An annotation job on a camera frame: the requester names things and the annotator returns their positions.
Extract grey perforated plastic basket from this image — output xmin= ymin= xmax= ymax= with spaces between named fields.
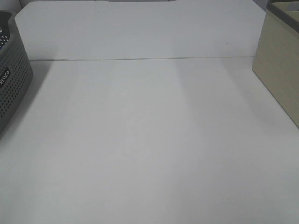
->
xmin=0 ymin=10 xmax=33 ymax=132

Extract beige storage box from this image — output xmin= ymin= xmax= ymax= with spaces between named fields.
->
xmin=252 ymin=0 xmax=299 ymax=126

